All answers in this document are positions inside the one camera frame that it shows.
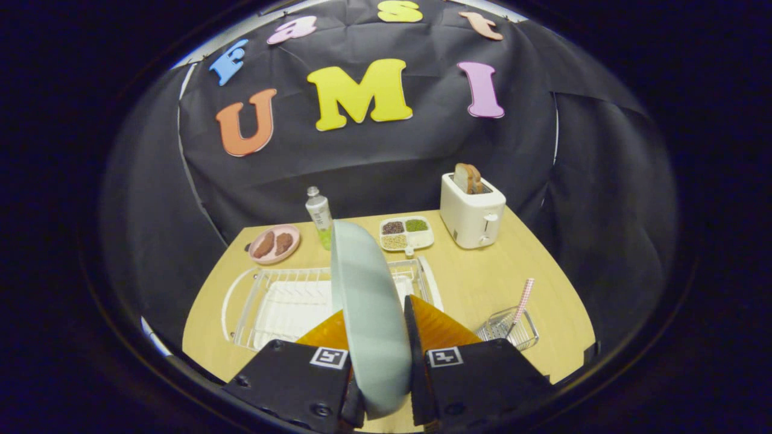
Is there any clear bottle with green liquid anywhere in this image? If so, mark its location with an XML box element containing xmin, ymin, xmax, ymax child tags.
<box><xmin>305</xmin><ymin>186</ymin><xmax>334</xmax><ymax>251</ymax></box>

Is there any white wire dish rack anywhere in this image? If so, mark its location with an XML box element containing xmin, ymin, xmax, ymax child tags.
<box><xmin>221</xmin><ymin>256</ymin><xmax>445</xmax><ymax>353</ymax></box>

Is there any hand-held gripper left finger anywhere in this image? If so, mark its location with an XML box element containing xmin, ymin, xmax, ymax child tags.
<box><xmin>222</xmin><ymin>309</ymin><xmax>366</xmax><ymax>434</ymax></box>

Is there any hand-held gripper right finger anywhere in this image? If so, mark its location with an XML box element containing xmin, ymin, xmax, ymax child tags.
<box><xmin>402</xmin><ymin>295</ymin><xmax>553</xmax><ymax>434</ymax></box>

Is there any white divided tray with beans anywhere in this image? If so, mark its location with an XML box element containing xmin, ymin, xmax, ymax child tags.
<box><xmin>379</xmin><ymin>216</ymin><xmax>435</xmax><ymax>257</ymax></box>

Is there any light green plate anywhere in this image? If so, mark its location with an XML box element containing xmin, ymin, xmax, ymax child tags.
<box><xmin>330</xmin><ymin>220</ymin><xmax>414</xmax><ymax>420</ymax></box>

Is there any spoon with red checkered handle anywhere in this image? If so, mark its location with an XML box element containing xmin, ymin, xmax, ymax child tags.
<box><xmin>505</xmin><ymin>278</ymin><xmax>536</xmax><ymax>338</ymax></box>

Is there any pink plate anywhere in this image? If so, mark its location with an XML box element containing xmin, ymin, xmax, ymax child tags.
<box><xmin>248</xmin><ymin>224</ymin><xmax>301</xmax><ymax>266</ymax></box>

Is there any metal wire basket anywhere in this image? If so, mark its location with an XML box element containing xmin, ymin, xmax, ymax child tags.
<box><xmin>475</xmin><ymin>306</ymin><xmax>540</xmax><ymax>351</ymax></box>

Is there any white toaster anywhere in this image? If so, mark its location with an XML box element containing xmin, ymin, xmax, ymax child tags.
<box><xmin>440</xmin><ymin>172</ymin><xmax>507</xmax><ymax>250</ymax></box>

